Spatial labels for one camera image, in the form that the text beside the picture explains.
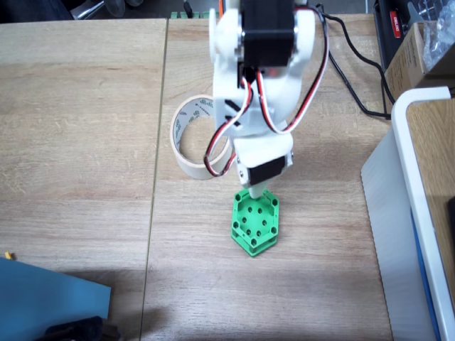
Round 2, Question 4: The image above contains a red white black gripper wire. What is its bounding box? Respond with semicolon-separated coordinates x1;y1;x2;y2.
203;76;254;178

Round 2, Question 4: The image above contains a blue sheet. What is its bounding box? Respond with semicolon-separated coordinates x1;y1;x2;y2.
0;256;112;341

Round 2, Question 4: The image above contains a green hexagonal printed cage component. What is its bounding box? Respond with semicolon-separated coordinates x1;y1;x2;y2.
230;188;282;259

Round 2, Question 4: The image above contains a brown cardboard box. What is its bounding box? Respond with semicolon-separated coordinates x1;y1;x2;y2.
383;21;455;104

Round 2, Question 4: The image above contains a clear plastic bag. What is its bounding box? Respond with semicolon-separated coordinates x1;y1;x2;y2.
420;0;455;70

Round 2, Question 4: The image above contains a black power cable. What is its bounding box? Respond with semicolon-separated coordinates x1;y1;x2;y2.
315;2;395;120

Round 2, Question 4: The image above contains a red white black arm wire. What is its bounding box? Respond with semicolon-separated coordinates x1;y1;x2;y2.
254;6;331;135

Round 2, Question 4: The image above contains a beige tape roll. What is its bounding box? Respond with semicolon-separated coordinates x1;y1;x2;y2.
172;94;238;181

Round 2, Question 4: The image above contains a black power supply unit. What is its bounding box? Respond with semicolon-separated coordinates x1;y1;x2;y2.
373;0;429;74

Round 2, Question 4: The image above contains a white ribbed container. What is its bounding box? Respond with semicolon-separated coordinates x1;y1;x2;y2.
360;86;455;341

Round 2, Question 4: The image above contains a green terminal block strip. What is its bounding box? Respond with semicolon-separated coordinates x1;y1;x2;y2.
169;11;211;20

